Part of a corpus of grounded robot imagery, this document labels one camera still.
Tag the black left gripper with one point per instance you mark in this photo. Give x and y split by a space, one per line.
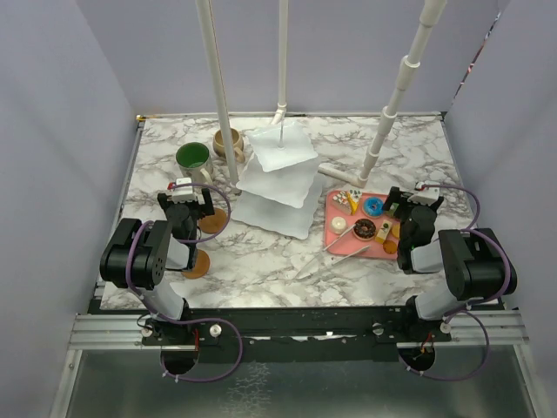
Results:
204 208

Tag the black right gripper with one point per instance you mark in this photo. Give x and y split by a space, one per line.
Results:
401 198

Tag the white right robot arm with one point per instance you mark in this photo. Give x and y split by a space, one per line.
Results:
477 269

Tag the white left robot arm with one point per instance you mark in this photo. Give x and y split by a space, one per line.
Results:
139 253

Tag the green swiss roll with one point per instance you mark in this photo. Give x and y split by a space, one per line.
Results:
392 211

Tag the wooden coaster far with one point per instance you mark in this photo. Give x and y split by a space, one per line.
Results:
212 224

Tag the wooden coaster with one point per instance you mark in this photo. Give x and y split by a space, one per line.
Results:
212 224
201 267

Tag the yellow sponge cake square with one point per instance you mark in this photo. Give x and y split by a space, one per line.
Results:
383 231

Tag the orange chip cookie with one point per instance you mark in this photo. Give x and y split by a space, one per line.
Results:
390 247

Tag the blue glazed donut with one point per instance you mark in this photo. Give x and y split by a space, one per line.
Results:
373 207

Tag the wooden coaster near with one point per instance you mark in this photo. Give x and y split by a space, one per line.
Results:
201 267

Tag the chocolate sprinkle donut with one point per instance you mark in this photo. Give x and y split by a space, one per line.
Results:
364 229

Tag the green interior mug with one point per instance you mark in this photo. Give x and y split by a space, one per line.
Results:
194 161

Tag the pink serving tray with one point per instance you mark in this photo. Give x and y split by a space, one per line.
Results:
351 243

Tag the yellow cake slice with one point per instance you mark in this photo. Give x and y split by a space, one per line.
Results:
353 202

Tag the white round cake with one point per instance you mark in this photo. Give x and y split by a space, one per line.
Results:
338 225

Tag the three tier white stand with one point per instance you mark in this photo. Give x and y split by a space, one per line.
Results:
280 185

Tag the left white pvc pole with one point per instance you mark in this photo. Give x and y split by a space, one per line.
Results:
207 27

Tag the middle white pvc pole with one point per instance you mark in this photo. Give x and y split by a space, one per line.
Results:
283 12

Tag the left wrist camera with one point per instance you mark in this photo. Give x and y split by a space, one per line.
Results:
181 191

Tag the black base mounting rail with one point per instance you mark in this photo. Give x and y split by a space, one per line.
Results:
222 336

